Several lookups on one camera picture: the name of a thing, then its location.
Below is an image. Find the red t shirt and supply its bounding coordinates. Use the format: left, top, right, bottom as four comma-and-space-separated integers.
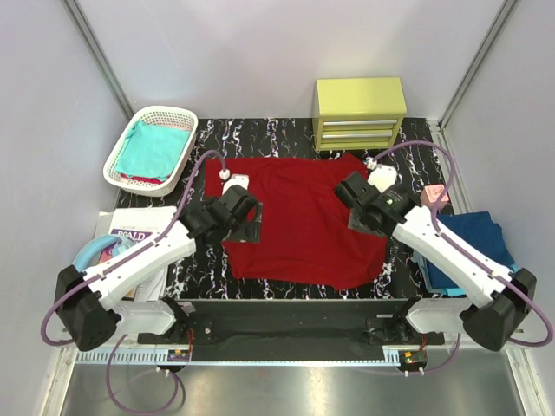
223, 153, 388, 290

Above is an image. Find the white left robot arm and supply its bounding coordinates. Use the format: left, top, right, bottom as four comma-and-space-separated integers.
53, 185, 263, 352

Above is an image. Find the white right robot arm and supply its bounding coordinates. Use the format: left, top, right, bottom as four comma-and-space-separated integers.
334, 172, 537, 351

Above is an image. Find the pink cube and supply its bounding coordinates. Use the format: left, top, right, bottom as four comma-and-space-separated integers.
420, 184, 449, 211

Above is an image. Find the light blue shirt under pile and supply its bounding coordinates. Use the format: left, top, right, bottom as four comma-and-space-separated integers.
411, 250, 519, 297

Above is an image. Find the teal folded t shirt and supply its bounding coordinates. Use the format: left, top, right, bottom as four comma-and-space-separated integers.
115, 120, 191, 182

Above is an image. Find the blue t shirt pile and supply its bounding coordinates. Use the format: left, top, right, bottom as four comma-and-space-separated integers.
422, 210, 517, 289

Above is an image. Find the white plastic laundry basket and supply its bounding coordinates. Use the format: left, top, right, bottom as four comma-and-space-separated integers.
103, 106, 199, 197

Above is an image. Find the yellow green drawer cabinet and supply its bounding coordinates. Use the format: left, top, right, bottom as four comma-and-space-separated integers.
312, 77, 407, 152

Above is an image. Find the pink folded shirt in basket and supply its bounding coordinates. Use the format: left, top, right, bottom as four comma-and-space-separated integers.
120, 173, 164, 185

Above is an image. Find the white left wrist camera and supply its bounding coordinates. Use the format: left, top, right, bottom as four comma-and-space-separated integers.
222, 174, 250, 194

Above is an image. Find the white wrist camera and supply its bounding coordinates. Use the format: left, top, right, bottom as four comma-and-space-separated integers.
368, 165, 397, 193
222, 174, 250, 194

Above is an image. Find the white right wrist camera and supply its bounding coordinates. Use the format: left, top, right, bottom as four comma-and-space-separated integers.
368, 165, 397, 193

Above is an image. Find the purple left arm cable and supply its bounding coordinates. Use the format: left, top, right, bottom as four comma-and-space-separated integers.
39, 150, 231, 348

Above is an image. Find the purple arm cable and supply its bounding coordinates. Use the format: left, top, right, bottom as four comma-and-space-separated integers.
39, 150, 231, 348
366, 140, 554, 348

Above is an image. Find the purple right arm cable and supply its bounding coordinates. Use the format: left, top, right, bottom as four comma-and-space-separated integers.
366, 140, 554, 348

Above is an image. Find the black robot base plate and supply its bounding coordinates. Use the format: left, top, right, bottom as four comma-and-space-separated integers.
138, 300, 444, 363

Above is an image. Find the light blue ring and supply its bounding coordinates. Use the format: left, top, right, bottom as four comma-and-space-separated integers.
70, 236, 131, 272

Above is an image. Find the aluminium frame post left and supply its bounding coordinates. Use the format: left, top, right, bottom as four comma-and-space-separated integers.
61, 0, 134, 120

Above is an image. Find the aluminium frame post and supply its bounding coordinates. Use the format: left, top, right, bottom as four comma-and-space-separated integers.
61, 0, 134, 120
438, 0, 520, 129

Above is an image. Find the aluminium frame post right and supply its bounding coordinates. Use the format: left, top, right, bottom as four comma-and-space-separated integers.
438, 0, 520, 129

